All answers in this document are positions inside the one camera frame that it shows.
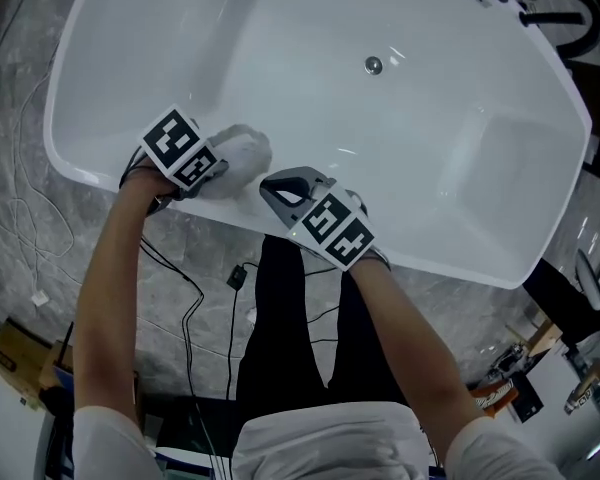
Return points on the round metal drain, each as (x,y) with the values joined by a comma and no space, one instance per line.
(373,64)

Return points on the white fluffy cleaning mitt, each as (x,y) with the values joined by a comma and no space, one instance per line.
(247,160)

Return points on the white oval seat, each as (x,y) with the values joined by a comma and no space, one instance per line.
(591,278)

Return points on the white plug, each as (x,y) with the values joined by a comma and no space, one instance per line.
(39,298)

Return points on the person's black trousers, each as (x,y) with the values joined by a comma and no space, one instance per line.
(280,343)

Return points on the person's left forearm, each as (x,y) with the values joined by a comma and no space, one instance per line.
(110,293)

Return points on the black flat box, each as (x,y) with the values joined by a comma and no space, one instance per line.
(527,398)

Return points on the person's right forearm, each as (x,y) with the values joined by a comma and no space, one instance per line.
(405,343)

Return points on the white bathtub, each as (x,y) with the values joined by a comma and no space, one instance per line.
(330,118)

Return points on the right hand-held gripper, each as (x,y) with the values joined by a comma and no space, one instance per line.
(335,228)

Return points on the black power adapter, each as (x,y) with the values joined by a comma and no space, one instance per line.
(236,276)

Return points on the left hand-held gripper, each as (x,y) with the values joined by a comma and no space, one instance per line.
(177,145)

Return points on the black hand shower rod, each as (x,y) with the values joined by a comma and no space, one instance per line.
(550,18)

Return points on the person's white shirt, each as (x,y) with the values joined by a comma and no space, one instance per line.
(330,448)

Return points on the orange chair with striped cushion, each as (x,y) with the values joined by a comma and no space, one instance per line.
(495,395)

